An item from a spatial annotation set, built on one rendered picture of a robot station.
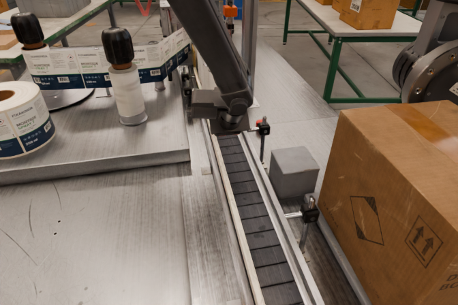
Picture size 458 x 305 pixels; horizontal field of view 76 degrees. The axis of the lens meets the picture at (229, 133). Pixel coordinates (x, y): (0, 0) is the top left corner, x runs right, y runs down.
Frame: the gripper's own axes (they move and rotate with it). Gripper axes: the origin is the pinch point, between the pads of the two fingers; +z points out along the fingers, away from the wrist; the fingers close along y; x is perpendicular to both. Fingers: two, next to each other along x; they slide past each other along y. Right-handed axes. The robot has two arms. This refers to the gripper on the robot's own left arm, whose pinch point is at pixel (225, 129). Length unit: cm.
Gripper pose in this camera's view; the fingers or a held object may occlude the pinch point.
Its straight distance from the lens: 84.7
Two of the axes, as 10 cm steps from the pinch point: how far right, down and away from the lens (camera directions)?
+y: -9.8, 1.0, -1.6
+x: 1.4, 9.5, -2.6
